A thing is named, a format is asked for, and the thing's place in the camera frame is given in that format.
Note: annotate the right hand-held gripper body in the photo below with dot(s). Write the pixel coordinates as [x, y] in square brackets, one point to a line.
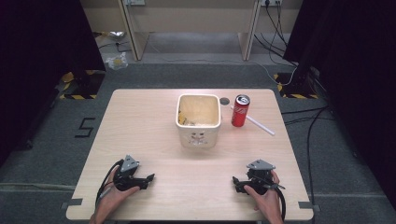
[260, 174]

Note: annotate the white straw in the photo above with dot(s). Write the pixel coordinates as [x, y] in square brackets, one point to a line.
[261, 126]

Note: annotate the clear plastic bag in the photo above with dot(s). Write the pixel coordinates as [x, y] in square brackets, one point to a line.
[117, 61]

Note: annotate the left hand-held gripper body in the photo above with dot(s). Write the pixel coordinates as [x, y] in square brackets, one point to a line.
[129, 164]

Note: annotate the dark round table grommet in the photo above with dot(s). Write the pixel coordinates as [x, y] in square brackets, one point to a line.
[224, 101]

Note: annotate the grey tape strip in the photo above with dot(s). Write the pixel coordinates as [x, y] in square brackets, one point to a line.
[306, 205]
[73, 202]

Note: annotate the crumpled foil wrapper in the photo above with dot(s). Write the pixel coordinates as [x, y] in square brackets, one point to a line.
[114, 34]

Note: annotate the red drink can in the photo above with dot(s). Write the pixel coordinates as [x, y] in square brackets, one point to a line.
[240, 113]

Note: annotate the dark curtain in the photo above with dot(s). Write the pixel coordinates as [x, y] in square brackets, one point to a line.
[358, 62]
[40, 62]

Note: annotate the pale floor strip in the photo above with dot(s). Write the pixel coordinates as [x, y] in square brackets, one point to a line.
[37, 186]

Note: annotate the cream square bin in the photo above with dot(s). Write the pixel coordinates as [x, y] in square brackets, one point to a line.
[199, 133]

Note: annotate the white power strip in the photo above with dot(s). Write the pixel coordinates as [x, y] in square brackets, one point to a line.
[134, 2]

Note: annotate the person's right hand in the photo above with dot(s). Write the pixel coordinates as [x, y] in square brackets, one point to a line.
[269, 202]

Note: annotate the white wall socket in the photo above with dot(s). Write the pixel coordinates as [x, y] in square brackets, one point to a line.
[271, 2]

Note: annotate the black hazard-striped stand base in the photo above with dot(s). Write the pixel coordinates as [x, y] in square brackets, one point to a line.
[295, 88]
[84, 85]

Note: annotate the person's left hand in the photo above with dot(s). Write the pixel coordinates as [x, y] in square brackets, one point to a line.
[110, 197]

